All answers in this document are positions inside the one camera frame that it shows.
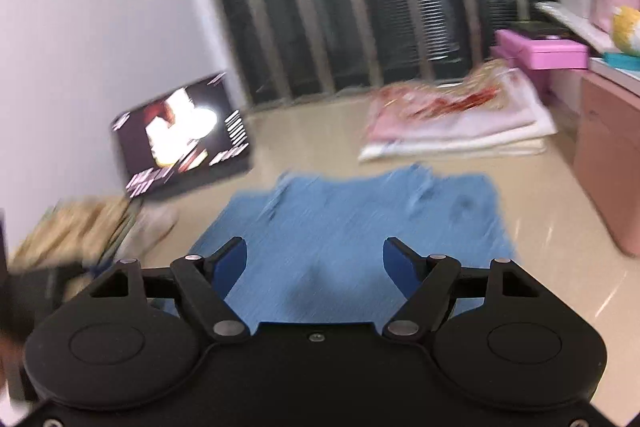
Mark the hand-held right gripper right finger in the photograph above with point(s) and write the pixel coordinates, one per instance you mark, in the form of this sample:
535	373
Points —
402	269

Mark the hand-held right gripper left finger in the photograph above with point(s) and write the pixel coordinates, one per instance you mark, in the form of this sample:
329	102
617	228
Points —
227	269

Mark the blue knit garment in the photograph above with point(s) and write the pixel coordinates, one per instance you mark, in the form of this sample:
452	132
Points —
350	227

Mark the pale beige cloth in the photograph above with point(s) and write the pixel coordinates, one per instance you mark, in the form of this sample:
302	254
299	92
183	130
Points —
150	229

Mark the cream folded garment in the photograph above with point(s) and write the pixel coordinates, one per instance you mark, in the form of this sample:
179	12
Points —
450	148

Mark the black tablet with stand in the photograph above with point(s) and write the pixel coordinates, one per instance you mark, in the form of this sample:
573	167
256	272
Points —
185	134

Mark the red floral folded garment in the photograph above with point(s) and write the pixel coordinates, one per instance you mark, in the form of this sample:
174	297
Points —
440	99

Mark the pink folded garment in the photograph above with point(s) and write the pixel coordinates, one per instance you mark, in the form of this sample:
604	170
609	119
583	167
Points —
500	114

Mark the magenta flat box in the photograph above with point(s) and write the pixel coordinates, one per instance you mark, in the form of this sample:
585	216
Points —
542	52
522	79

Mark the pink storage box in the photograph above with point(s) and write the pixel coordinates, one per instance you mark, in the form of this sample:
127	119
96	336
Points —
607	147

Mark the small black case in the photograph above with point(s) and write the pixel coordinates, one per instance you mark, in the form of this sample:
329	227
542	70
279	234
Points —
537	29

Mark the clear plastic packet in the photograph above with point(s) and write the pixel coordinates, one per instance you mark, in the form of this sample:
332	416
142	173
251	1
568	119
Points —
575	24

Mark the teal flat item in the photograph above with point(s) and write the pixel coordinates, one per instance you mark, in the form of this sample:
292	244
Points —
622	59

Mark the yellow white plush toy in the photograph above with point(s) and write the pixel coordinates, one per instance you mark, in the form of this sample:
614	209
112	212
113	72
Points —
627	29

